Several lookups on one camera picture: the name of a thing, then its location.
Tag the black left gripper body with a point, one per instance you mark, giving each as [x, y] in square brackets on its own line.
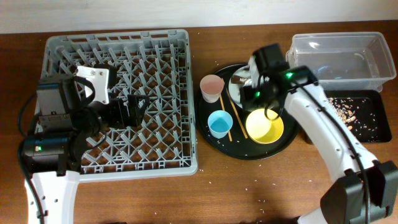
[116, 118]

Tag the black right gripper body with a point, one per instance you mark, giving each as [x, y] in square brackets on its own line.
[252, 99]

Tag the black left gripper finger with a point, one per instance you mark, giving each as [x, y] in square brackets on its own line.
[137, 103]
[134, 119]

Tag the yellow bowl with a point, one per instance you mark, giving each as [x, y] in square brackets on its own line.
[264, 127]

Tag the wooden chopstick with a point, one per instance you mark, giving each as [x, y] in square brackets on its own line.
[237, 115]
[226, 118]

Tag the light blue plastic cup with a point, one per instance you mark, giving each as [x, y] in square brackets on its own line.
[215, 124]

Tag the pink plastic cup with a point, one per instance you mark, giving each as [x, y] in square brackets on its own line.
[211, 87]

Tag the rice and shrimp leftovers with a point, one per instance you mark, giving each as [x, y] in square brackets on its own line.
[358, 116]

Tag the brown snack wrapper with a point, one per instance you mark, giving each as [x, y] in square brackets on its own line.
[240, 80]

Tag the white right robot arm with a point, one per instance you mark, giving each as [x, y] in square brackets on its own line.
[364, 189]

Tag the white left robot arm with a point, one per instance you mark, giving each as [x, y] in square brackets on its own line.
[50, 155]

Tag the grey dishwasher rack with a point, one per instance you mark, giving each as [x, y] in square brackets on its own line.
[152, 63]

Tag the grey round plate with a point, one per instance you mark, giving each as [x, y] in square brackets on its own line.
[234, 88]

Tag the round black tray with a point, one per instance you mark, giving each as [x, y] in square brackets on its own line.
[239, 147]

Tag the black rectangular tray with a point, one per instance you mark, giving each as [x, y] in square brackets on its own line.
[384, 132]

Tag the clear plastic bin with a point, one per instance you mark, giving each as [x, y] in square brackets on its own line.
[344, 60]

